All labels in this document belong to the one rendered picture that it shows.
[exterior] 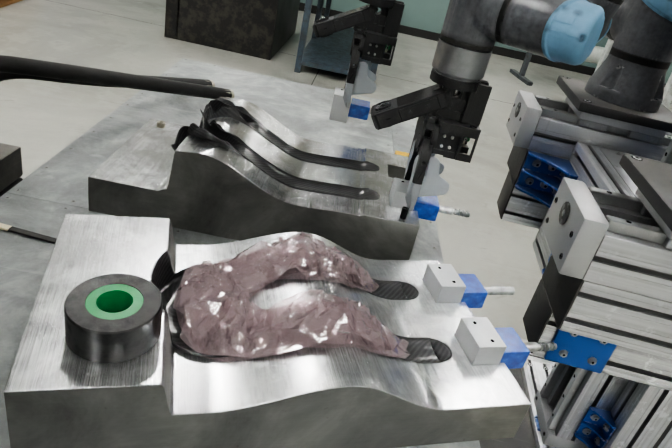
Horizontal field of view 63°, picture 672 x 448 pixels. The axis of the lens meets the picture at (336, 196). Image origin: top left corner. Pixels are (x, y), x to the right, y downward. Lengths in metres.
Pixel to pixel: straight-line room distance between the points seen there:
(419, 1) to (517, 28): 6.66
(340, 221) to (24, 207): 0.47
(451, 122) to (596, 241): 0.25
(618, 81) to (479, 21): 0.56
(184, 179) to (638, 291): 0.65
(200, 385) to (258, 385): 0.05
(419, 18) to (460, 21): 6.65
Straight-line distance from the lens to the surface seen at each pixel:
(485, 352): 0.67
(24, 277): 0.80
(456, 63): 0.78
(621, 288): 0.84
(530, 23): 0.74
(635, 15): 1.27
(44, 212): 0.92
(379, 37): 1.06
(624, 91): 1.26
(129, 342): 0.50
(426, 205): 0.87
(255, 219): 0.84
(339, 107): 1.10
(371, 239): 0.84
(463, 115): 0.82
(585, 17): 0.73
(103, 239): 0.66
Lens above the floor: 1.28
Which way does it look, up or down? 27 degrees down
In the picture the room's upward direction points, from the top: 13 degrees clockwise
